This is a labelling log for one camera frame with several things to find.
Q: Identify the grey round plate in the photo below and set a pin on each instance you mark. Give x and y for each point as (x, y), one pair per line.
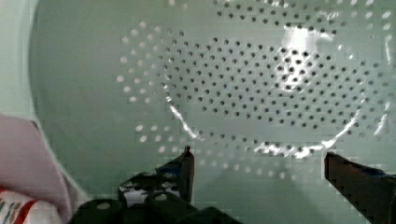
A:
(28, 166)

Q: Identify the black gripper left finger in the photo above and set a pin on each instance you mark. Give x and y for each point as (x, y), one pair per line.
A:
(176, 176)

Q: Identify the green plastic strainer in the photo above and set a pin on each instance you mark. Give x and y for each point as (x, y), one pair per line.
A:
(259, 90)

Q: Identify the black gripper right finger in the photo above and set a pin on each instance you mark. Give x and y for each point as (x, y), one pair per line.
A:
(371, 191)

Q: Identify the red plush ketchup bottle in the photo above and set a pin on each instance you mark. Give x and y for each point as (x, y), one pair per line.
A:
(17, 208)

